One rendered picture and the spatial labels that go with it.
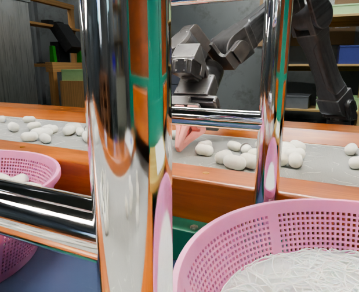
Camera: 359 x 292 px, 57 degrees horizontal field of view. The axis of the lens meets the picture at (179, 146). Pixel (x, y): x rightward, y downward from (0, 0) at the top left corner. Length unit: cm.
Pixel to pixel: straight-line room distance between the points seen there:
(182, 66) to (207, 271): 37
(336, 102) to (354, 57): 413
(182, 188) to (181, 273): 19
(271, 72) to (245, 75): 589
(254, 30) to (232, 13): 559
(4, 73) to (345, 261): 486
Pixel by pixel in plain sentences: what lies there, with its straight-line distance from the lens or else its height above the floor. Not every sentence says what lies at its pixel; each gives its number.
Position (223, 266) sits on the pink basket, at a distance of 28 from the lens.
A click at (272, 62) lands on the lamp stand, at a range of 31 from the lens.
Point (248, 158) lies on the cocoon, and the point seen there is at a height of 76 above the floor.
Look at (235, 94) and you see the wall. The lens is 625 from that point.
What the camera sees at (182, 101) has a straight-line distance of 59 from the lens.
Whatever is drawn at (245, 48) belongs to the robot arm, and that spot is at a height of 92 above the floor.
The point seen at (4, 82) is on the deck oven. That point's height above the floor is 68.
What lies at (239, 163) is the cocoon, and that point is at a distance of 49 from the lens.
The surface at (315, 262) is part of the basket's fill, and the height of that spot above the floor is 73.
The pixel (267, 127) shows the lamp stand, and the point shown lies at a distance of 31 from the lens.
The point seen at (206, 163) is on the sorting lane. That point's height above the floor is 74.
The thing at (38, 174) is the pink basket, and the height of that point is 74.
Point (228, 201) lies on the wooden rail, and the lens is 38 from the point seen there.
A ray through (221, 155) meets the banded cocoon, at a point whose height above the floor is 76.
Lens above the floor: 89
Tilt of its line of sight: 14 degrees down
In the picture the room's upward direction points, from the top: straight up
